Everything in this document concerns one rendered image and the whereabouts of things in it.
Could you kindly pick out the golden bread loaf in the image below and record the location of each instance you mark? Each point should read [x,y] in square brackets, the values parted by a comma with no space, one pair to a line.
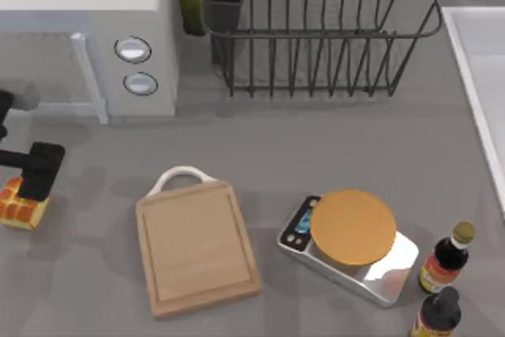
[16,210]

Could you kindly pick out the small round microwave knob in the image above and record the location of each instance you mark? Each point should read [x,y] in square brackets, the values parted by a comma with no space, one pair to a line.
[140,83]

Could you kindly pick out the large round microwave knob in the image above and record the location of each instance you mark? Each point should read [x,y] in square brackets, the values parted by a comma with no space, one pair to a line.
[132,49]

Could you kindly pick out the wooden cutting board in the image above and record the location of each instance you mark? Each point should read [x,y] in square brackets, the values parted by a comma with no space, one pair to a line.
[197,250]

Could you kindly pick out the silver kitchen scale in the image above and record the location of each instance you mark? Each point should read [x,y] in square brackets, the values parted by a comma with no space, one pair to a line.
[351,230]

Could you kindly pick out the dark bottle with olive cap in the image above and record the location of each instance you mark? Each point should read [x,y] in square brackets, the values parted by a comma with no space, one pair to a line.
[447,258]

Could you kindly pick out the dark bottle with black cap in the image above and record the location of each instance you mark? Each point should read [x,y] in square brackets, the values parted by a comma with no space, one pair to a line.
[438,313]

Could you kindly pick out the white sink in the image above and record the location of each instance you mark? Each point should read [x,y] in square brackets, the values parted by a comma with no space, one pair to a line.
[479,76]

